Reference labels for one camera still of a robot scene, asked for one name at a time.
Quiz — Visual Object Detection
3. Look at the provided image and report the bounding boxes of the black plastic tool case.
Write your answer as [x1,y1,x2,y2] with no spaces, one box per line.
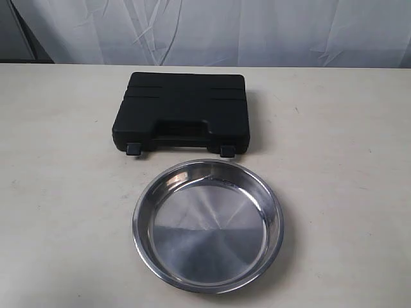
[112,72,250,158]

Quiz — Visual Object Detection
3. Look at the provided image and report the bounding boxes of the round stainless steel tray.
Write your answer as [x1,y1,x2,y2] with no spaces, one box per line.
[132,158,284,295]

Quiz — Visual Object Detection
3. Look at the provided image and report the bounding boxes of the white backdrop curtain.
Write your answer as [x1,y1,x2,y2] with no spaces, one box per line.
[14,1,410,68]

